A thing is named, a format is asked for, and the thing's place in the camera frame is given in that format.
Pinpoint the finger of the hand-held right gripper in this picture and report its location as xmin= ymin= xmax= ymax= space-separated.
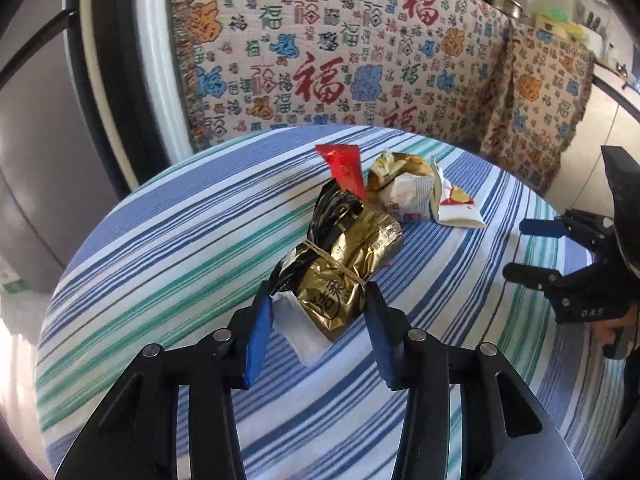
xmin=501 ymin=250 xmax=608 ymax=297
xmin=519 ymin=209 xmax=617 ymax=257

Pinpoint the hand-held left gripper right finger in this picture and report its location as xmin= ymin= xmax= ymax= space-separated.
xmin=364 ymin=280 xmax=586 ymax=480

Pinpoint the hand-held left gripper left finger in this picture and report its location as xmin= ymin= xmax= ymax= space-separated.
xmin=55 ymin=280 xmax=276 ymax=480

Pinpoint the gold black packet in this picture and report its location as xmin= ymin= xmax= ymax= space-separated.
xmin=270 ymin=180 xmax=405 ymax=345

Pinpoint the person's right hand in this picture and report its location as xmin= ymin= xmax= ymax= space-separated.
xmin=589 ymin=305 xmax=640 ymax=361

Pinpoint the white crumpled wrapper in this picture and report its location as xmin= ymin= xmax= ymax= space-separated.
xmin=270 ymin=292 xmax=335 ymax=367

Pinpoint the white red wrapper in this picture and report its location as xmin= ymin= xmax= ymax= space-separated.
xmin=431 ymin=157 xmax=487 ymax=229

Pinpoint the striped tablecloth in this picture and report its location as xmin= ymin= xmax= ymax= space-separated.
xmin=35 ymin=125 xmax=636 ymax=480

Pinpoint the small printed blanket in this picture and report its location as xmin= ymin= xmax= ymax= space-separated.
xmin=480 ymin=22 xmax=596 ymax=193

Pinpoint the yellow snack packet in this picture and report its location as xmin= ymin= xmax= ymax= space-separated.
xmin=367 ymin=150 xmax=432 ymax=193

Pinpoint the small red wrapper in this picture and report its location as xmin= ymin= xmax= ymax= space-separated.
xmin=315 ymin=143 xmax=369 ymax=202

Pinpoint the green yellow packet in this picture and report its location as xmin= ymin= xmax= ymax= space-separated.
xmin=530 ymin=6 xmax=587 ymax=42

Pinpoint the metal pot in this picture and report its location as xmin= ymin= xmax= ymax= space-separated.
xmin=479 ymin=0 xmax=525 ymax=20

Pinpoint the large printed blanket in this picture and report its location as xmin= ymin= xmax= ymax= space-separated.
xmin=167 ymin=0 xmax=516 ymax=153

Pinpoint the grey refrigerator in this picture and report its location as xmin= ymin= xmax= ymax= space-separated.
xmin=0 ymin=0 xmax=156 ymax=273

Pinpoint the white door frame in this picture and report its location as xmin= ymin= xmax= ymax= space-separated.
xmin=132 ymin=0 xmax=201 ymax=167

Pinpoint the dark door frame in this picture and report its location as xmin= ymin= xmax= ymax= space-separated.
xmin=75 ymin=0 xmax=173 ymax=198

